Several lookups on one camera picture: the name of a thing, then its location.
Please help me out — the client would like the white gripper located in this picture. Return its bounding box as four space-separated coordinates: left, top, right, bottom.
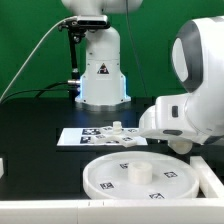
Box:
139 94 214 145

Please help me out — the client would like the white round table top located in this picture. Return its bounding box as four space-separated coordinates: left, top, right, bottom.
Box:
83 151 199 200

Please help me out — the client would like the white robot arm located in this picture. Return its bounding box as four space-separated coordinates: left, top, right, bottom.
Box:
61 0 224 145

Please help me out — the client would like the white cross-shaped table base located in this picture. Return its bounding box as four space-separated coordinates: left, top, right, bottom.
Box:
91 121 138 147

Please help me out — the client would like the white marker sheet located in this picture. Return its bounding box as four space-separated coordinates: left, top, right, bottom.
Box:
57 128 147 146

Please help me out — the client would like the white L-shaped border fence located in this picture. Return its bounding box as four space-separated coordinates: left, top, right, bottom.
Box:
0 156 224 224

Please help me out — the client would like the grey camera cable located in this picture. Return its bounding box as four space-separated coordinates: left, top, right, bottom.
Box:
0 17 78 103

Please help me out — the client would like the black cable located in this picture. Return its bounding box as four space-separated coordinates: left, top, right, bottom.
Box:
0 80 82 106

